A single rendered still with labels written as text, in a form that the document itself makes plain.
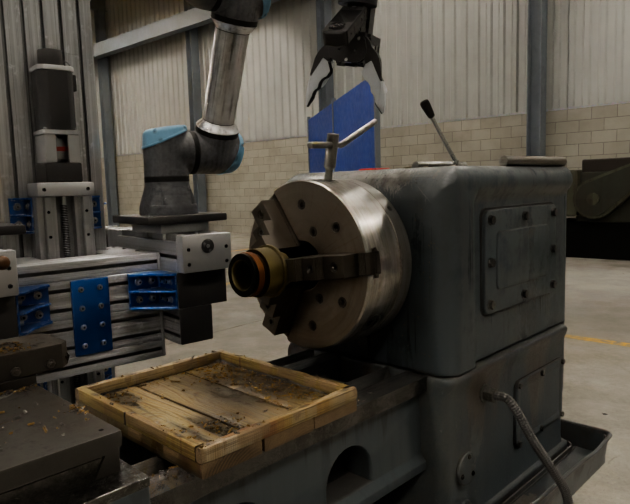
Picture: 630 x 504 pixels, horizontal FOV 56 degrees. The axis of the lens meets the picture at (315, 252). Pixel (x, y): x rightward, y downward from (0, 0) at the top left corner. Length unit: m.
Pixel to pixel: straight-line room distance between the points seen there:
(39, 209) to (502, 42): 10.99
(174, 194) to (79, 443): 0.98
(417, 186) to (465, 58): 11.27
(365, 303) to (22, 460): 0.58
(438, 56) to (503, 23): 1.41
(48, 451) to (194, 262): 0.85
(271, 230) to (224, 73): 0.61
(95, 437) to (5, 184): 1.04
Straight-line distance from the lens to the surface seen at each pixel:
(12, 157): 1.66
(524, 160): 1.38
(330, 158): 1.09
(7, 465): 0.67
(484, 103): 12.09
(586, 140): 11.26
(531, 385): 1.47
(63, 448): 0.68
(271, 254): 1.01
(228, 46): 1.57
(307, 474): 0.98
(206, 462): 0.80
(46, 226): 1.57
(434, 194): 1.09
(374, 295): 1.02
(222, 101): 1.60
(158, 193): 1.58
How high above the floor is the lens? 1.23
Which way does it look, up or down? 6 degrees down
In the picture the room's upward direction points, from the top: 2 degrees counter-clockwise
